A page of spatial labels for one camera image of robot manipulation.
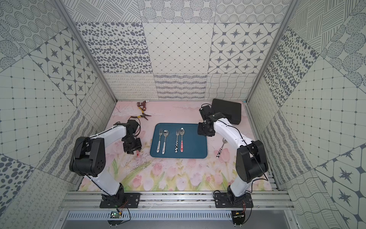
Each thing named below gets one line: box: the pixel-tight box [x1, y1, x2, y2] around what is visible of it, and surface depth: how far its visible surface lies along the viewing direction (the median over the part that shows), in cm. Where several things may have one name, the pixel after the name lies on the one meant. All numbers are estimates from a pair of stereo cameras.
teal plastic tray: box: [149, 122, 208, 159], surface depth 96 cm
